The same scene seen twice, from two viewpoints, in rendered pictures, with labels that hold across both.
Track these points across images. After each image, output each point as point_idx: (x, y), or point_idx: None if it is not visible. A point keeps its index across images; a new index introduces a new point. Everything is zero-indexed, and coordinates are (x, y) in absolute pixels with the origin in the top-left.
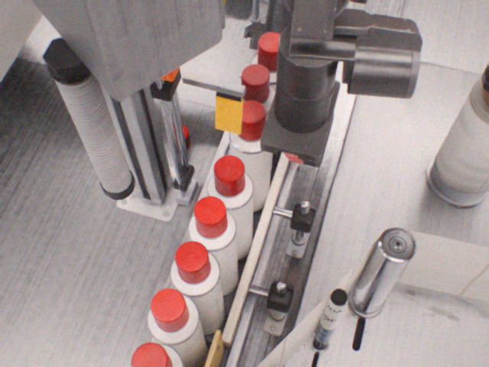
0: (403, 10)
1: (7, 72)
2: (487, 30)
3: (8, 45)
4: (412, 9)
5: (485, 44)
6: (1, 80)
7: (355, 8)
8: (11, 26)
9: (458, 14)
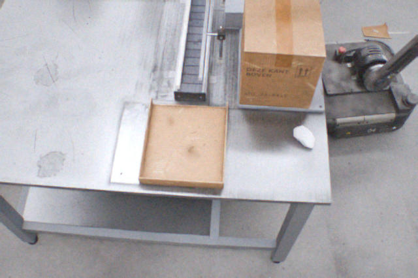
0: (160, 17)
1: (397, 171)
2: (124, 15)
3: (409, 190)
4: (157, 18)
5: (125, 10)
6: (377, 115)
7: (181, 14)
8: (417, 205)
9: (136, 19)
